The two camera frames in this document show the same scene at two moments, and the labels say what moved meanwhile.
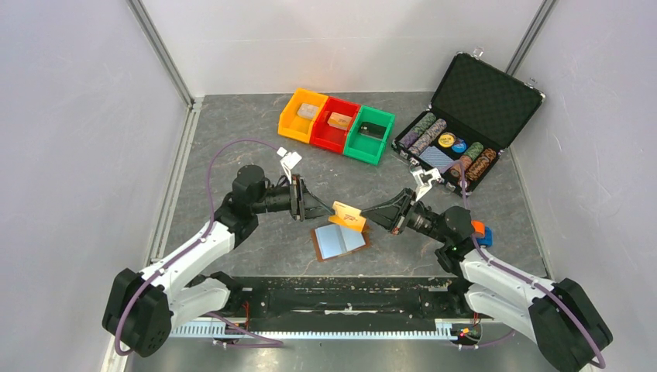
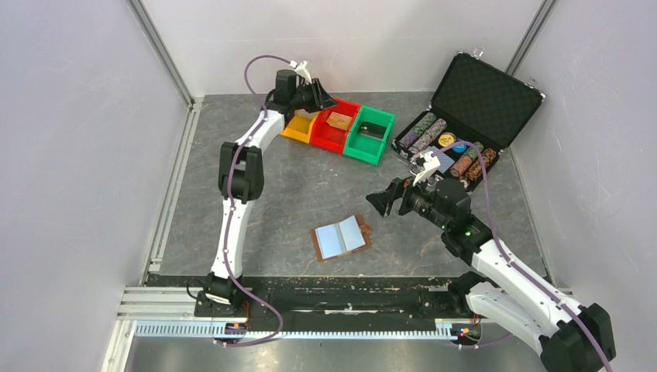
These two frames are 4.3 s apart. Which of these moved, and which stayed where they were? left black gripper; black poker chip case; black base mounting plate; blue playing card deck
Moved: left black gripper
Stayed: black base mounting plate; black poker chip case; blue playing card deck
